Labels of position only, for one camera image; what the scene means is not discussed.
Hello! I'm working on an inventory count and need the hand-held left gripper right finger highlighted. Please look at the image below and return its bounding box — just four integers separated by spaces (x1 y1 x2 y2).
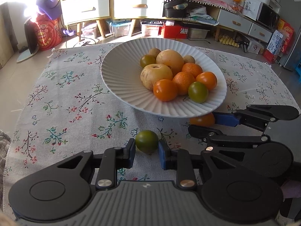
157 140 250 191

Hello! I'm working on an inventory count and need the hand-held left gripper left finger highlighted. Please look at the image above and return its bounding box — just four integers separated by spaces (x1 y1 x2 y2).
42 138 136 192

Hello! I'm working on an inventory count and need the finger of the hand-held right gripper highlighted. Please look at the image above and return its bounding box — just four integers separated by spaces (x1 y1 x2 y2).
214 105 272 131
188 124 270 151

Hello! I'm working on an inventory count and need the half-ripe green orange tomato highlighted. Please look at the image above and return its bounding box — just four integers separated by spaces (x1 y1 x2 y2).
188 81 209 103

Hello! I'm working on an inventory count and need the orange mandarin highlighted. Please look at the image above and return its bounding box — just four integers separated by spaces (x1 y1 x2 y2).
181 62 203 78
172 71 195 96

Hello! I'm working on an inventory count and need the white ribbed plate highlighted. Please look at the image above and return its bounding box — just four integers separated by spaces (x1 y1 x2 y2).
101 38 227 118

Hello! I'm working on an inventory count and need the yellow round pear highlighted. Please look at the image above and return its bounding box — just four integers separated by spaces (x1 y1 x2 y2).
156 49 184 76
140 63 174 91

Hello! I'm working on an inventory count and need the person's right forearm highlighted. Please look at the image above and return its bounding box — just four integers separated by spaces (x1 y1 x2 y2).
281 179 301 199

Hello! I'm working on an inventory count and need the small red box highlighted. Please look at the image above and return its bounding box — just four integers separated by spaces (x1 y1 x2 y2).
262 49 277 63

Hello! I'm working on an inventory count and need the white printed carton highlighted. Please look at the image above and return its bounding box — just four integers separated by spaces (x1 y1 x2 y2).
247 39 262 54

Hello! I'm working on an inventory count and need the yellow egg tray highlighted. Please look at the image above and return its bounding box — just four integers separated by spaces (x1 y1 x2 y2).
219 34 240 47

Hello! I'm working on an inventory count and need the floral tablecloth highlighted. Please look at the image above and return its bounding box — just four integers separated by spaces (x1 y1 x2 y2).
3 42 301 217

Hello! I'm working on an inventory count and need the clear plastic box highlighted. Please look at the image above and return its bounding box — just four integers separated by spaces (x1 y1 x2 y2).
187 27 210 40

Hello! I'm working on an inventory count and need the blue and white carton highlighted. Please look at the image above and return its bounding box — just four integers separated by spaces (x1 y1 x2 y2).
268 29 284 54

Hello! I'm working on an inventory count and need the white stand drawer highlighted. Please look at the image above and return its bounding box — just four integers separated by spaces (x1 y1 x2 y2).
249 23 273 43
217 10 253 34

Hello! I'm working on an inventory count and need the silver refrigerator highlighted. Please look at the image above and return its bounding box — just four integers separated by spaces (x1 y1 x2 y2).
277 0 301 72

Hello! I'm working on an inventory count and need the large red gift box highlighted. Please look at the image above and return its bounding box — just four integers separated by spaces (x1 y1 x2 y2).
276 19 294 54

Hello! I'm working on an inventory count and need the pile of papers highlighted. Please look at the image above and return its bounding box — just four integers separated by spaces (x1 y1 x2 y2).
188 6 219 25

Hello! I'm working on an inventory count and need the low wooden media stand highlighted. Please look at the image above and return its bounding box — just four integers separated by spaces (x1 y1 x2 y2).
163 0 274 44

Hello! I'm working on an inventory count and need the black microwave oven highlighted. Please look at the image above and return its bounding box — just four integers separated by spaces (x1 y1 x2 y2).
256 2 280 31

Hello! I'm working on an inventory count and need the black lid storage box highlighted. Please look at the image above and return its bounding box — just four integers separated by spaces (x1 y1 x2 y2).
141 20 164 37

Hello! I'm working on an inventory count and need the black bag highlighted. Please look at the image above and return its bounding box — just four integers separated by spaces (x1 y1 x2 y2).
164 0 189 18

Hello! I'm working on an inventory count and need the blue lid storage box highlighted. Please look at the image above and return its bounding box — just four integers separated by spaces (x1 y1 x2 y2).
109 20 131 37

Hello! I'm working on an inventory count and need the grey knitted blanket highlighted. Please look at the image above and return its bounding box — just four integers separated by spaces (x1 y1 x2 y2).
0 129 12 193

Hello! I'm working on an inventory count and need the small clear storage box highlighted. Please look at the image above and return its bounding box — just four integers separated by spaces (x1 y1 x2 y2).
81 22 98 38

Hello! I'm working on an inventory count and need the purple plastic object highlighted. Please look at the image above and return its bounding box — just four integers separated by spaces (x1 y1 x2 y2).
61 27 75 37

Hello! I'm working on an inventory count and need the red printed bag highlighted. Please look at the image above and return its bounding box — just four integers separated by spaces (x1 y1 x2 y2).
34 16 63 51

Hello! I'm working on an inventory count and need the wooden shelf cabinet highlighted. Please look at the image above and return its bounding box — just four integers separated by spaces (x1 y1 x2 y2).
60 0 165 41

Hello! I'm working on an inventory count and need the black panel on round base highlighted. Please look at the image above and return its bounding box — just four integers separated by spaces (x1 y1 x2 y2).
16 20 40 63

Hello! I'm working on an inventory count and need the purple plush toy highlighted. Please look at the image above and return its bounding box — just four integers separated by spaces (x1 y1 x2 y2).
35 0 62 20

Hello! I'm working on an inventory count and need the black cable with adapter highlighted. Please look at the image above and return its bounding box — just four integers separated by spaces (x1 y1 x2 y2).
65 21 97 49

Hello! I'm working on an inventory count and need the white drawer wooden handle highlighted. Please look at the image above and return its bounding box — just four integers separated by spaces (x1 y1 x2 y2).
113 0 164 19

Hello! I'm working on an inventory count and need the white drawer slim handle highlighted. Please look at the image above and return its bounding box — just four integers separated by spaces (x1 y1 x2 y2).
62 0 110 25

